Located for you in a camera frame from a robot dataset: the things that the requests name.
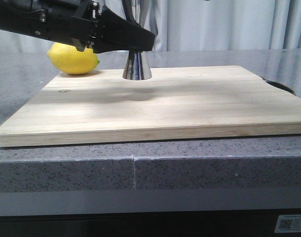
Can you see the bamboo cutting board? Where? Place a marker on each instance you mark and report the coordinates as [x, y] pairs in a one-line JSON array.
[[176, 103]]

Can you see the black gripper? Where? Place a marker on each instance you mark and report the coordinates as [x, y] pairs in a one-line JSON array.
[[75, 22]]

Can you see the yellow lemon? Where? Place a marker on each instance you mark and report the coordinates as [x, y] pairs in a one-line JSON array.
[[69, 60]]

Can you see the grey curtain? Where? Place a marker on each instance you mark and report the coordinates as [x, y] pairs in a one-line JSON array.
[[201, 25]]

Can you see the steel jigger with gold band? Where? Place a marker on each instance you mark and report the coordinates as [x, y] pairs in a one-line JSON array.
[[137, 67]]

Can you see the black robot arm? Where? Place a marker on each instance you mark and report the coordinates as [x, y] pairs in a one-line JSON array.
[[16, 16]]

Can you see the white QR code label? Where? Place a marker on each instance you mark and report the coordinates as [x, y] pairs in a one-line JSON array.
[[288, 224]]

